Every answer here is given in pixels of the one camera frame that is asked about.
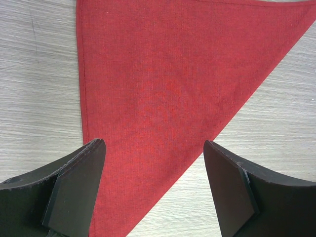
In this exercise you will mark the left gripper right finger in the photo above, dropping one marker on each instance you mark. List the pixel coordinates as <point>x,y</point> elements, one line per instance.
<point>253,201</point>

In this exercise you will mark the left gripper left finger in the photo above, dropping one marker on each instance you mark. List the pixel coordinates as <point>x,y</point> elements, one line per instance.
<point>55,200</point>

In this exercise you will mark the red cloth napkin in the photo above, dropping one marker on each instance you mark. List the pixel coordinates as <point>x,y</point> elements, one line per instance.
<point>158,78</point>

